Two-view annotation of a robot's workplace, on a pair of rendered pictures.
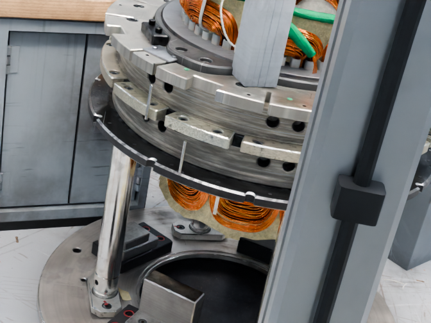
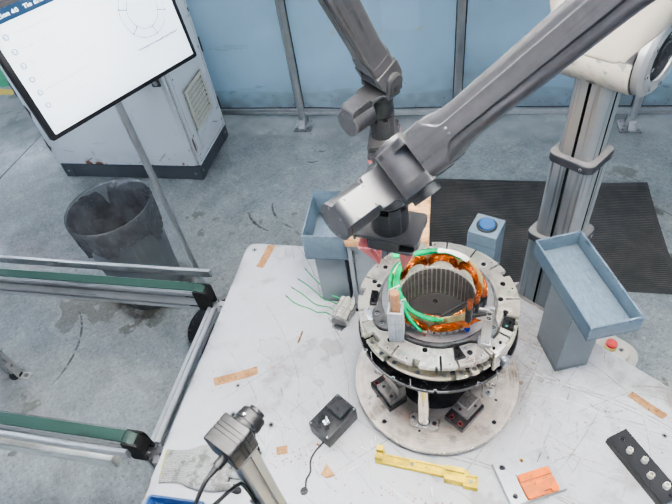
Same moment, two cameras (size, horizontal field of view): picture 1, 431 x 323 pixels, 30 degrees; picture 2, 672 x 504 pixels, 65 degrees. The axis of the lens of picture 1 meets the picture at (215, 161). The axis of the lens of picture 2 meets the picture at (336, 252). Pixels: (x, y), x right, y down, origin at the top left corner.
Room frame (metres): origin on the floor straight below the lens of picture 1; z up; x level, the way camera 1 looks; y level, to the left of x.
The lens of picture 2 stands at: (0.12, -0.35, 1.95)
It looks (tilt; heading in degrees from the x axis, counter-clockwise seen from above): 46 degrees down; 44
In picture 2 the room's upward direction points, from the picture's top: 10 degrees counter-clockwise
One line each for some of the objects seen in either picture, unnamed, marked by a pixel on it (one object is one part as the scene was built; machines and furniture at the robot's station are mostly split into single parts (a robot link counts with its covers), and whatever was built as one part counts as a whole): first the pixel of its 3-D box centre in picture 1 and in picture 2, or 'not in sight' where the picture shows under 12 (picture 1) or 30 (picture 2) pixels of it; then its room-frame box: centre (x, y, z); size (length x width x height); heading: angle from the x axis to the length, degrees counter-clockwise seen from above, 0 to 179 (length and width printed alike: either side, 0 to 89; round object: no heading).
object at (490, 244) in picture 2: not in sight; (482, 261); (1.01, -0.01, 0.91); 0.07 x 0.07 x 0.25; 5
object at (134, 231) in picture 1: (129, 236); not in sight; (0.76, 0.08, 0.83); 0.05 x 0.04 x 0.02; 144
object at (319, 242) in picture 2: not in sight; (334, 251); (0.84, 0.34, 0.92); 0.17 x 0.11 x 0.28; 28
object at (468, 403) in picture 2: not in sight; (467, 404); (0.67, -0.14, 0.83); 0.05 x 0.04 x 0.02; 170
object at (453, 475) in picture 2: not in sight; (425, 467); (0.51, -0.13, 0.80); 0.22 x 0.04 x 0.03; 109
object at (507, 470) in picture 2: not in sight; (528, 476); (0.61, -0.31, 0.79); 0.12 x 0.09 x 0.02; 140
